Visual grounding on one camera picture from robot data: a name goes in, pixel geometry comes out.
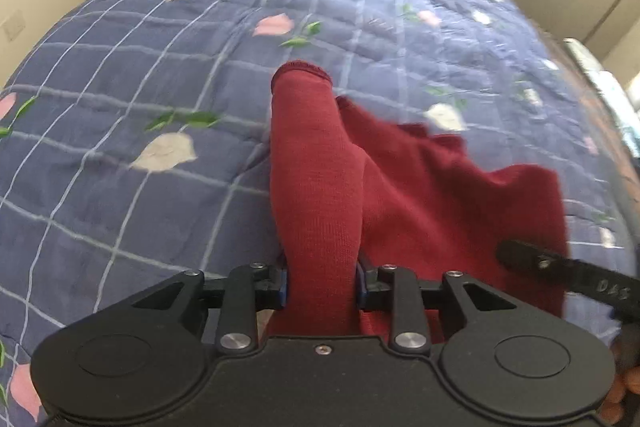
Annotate light patterned pillow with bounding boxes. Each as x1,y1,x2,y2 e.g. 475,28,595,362
563,38,639,132

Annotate red knit sweater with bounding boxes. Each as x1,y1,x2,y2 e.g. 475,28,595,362
268,61,567,336

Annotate blue checked floral quilt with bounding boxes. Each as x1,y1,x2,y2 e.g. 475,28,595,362
1,0,635,426

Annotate beige wall socket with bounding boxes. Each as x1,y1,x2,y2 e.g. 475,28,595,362
1,10,26,42

